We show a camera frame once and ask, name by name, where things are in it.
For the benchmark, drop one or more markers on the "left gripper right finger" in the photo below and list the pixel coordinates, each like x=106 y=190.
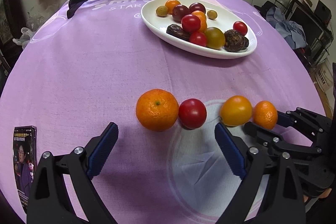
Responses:
x=283 y=197

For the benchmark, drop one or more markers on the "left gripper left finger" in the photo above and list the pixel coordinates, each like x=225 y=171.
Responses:
x=49 y=201

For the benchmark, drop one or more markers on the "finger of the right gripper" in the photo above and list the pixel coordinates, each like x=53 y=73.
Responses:
x=276 y=145
x=284 y=119

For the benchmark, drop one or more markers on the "dark water chestnut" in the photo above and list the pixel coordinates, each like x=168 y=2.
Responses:
x=178 y=32
x=246 y=43
x=234 y=41

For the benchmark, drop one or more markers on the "cherry tomato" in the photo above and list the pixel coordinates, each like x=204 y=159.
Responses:
x=240 y=27
x=198 y=38
x=192 y=113
x=190 y=23

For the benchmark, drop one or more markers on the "greenish yellow round fruit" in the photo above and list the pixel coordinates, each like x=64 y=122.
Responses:
x=215 y=38

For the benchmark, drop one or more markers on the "large mandarin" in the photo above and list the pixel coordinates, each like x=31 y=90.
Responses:
x=203 y=26

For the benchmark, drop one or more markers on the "orange round fruit front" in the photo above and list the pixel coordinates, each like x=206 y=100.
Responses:
x=201 y=15

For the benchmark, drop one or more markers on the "cherry tomato front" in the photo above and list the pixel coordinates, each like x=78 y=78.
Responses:
x=190 y=23

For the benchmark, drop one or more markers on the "small dark red plum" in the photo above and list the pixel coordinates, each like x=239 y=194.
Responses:
x=197 y=7

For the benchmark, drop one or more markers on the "large dark plum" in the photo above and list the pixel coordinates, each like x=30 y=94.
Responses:
x=179 y=11

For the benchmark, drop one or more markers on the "orange kumquat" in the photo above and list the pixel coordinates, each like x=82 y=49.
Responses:
x=170 y=4

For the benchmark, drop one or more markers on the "right human hand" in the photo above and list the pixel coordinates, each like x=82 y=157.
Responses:
x=324 y=194

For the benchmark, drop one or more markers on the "small mandarin back right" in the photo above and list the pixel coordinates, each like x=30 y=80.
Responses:
x=265 y=115

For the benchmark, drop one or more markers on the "yellow orange round fruit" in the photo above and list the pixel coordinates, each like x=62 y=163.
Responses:
x=237 y=110

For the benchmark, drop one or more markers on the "white bucket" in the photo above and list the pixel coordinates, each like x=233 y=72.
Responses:
x=324 y=76

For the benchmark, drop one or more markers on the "black smartphone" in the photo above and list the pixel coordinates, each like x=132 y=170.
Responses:
x=24 y=161

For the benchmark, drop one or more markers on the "blue clothes pile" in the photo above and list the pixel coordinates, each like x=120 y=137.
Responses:
x=290 y=31

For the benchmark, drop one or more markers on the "black metal rack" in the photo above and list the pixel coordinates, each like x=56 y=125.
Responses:
x=318 y=35

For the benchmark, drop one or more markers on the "mandarin orange back left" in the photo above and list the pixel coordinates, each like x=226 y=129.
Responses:
x=157 y=110

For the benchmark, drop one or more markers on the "white oval plate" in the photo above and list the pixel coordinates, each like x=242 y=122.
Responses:
x=224 y=22

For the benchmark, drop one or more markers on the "purple tablecloth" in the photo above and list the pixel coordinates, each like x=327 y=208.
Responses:
x=76 y=75

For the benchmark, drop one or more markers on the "white plastic bag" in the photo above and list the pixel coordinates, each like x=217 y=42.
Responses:
x=26 y=36

